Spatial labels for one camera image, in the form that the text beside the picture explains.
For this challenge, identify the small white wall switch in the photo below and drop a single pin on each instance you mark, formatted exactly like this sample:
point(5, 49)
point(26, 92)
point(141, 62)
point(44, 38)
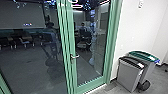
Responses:
point(140, 4)

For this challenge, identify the green framed glass door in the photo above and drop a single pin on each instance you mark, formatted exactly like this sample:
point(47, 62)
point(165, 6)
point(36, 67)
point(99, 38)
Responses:
point(111, 40)

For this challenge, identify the green framed glass wall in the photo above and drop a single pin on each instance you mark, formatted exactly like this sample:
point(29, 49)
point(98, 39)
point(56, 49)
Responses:
point(61, 40)

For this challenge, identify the grey trash bin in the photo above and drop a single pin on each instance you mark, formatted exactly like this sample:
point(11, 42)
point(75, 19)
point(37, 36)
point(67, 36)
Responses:
point(130, 75)

